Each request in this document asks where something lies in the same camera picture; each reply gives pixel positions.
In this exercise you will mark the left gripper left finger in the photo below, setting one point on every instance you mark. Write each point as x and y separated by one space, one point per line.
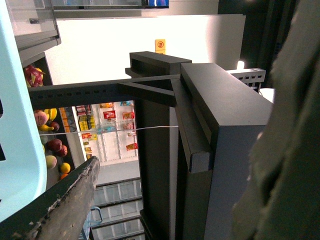
60 212

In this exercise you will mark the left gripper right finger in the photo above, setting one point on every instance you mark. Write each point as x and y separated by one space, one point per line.
282 198

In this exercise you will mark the light teal shopping basket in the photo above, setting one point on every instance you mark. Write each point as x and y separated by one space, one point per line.
23 169

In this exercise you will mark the small blue basket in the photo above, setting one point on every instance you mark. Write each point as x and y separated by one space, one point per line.
90 222

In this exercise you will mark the yellow warning sign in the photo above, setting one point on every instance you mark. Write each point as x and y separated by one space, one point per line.
160 46

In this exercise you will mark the black fruit shelf frame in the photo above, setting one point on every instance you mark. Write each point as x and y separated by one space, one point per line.
196 125

